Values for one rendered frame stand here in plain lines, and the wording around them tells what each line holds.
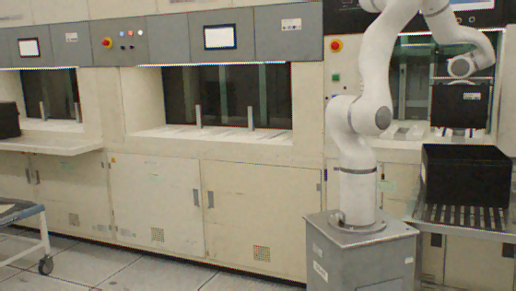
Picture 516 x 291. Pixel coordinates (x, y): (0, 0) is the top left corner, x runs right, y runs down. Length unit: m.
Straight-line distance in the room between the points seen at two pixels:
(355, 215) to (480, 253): 0.94
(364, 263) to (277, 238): 1.11
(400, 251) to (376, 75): 0.56
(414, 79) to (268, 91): 0.94
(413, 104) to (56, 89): 2.79
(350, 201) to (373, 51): 0.47
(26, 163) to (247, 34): 2.07
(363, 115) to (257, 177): 1.18
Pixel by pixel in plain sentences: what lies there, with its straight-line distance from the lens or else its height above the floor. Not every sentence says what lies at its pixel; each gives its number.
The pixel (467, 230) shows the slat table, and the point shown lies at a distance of 1.52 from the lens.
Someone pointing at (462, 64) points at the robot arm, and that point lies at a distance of 1.70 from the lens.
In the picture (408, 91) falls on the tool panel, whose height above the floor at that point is 1.05.
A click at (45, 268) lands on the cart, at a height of 0.05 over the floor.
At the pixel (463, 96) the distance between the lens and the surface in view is 1.92.
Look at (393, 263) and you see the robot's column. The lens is 1.45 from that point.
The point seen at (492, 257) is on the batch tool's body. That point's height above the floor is 0.39.
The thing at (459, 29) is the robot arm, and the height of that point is 1.38.
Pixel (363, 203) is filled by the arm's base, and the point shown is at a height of 0.85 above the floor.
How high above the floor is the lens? 1.32
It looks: 12 degrees down
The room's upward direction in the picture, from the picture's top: 2 degrees counter-clockwise
